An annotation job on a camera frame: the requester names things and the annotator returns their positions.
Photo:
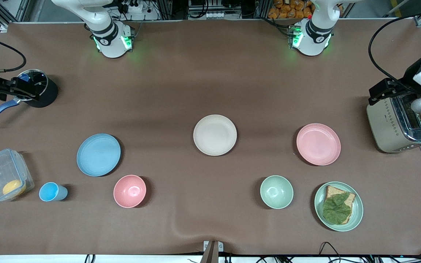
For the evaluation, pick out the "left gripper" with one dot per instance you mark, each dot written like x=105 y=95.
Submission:
x=407 y=80

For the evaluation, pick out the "pink plate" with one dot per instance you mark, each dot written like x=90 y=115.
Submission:
x=318 y=144

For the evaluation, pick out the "blue plate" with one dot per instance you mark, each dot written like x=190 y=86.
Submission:
x=98 y=155

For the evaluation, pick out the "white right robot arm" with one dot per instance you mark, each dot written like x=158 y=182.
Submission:
x=110 y=36

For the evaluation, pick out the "glass lid blue knob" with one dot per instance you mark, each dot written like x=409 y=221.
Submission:
x=37 y=78

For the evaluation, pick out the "beige chrome toaster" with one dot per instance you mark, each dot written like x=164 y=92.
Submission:
x=387 y=128

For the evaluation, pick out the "yellow round food item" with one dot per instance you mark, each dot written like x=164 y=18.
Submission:
x=14 y=188

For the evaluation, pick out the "blue cup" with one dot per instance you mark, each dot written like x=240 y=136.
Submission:
x=51 y=192

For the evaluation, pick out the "brown bread slice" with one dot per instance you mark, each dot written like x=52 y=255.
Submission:
x=347 y=197

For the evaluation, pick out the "green plate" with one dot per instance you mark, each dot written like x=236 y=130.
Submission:
x=356 y=212

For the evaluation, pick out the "bag of oranges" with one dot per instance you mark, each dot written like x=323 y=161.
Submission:
x=291 y=9

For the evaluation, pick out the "green lettuce leaf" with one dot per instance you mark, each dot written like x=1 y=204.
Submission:
x=336 y=210

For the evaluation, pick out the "green bowl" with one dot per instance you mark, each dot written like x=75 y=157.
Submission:
x=276 y=192

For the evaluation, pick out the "pink bowl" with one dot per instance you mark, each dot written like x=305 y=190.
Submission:
x=129 y=191

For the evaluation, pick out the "beige plate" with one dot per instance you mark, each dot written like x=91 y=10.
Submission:
x=215 y=135

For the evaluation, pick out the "brown table cover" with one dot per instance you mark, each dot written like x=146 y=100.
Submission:
x=196 y=73

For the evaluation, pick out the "white power strip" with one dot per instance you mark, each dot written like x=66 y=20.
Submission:
x=223 y=15

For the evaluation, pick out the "metal table clamp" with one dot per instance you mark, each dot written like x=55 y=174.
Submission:
x=213 y=250

